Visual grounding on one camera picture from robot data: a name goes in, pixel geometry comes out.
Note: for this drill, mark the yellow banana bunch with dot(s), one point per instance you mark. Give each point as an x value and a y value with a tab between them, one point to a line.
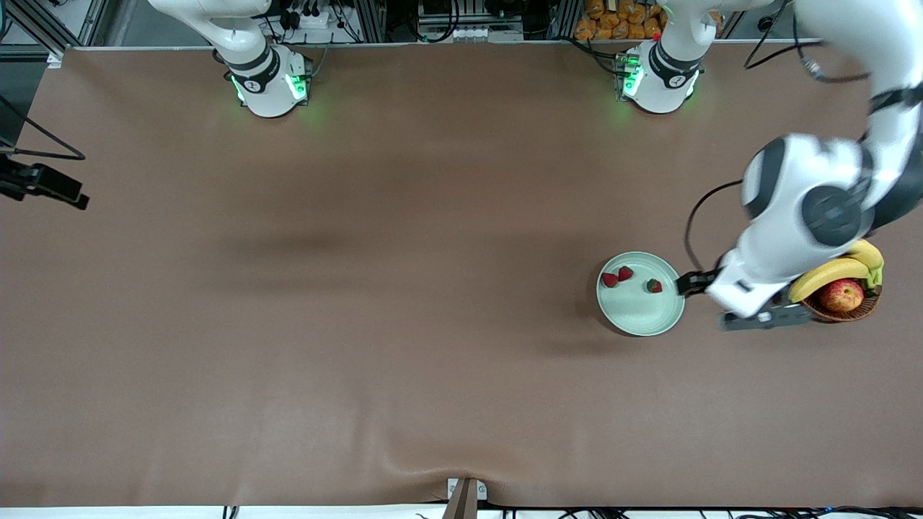
829	272

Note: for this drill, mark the red apple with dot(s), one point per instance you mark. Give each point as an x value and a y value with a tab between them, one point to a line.
841	295

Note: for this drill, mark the aluminium frame post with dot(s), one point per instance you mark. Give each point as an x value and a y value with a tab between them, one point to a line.
371	21
43	25
566	18

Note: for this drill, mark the brown wicker basket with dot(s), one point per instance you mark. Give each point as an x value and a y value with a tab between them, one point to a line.
836	316

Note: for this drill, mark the metal table clamp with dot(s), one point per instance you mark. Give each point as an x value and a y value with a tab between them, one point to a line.
465	501

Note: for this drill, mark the pale green round plate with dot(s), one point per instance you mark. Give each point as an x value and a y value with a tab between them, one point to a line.
638	313

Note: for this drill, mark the bag of orange buns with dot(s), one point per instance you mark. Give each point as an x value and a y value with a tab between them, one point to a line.
613	21

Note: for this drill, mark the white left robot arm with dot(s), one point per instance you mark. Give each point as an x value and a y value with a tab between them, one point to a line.
829	209

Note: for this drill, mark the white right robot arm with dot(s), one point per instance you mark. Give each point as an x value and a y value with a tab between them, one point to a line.
267	86

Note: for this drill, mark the red strawberry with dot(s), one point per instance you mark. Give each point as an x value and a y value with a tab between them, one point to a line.
625	273
610	280
654	285

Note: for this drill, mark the white power strip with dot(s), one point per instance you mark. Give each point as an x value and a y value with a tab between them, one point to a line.
317	19

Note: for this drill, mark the brown table cover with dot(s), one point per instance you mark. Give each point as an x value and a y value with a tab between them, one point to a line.
461	216

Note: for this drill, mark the white terminal block row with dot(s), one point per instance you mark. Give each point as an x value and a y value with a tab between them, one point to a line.
461	33

